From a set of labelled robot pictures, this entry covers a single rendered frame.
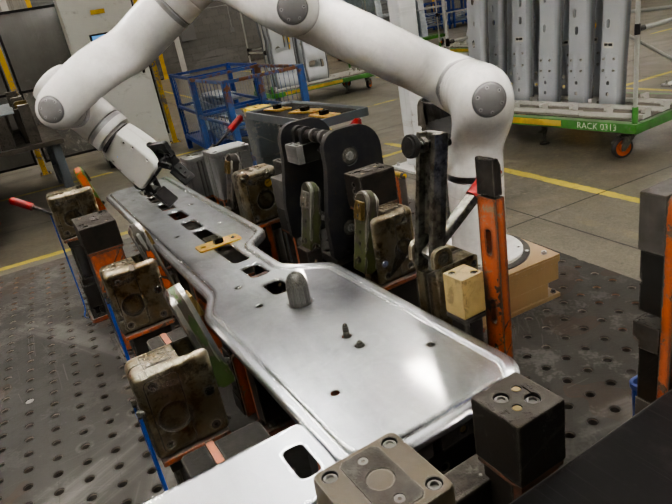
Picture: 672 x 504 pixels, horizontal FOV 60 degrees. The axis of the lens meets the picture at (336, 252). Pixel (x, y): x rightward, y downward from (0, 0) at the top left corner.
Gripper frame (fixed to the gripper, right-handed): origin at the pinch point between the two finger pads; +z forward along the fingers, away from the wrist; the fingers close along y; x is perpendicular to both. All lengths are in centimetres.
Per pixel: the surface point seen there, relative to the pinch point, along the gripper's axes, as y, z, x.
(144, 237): 12.4, 2.4, -21.3
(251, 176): 4.6, 9.4, 11.6
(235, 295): 22.8, 18.6, -25.6
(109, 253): -24.1, -2.9, -7.8
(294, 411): 45, 27, -46
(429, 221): 53, 29, -19
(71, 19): -442, -249, 420
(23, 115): -379, -168, 238
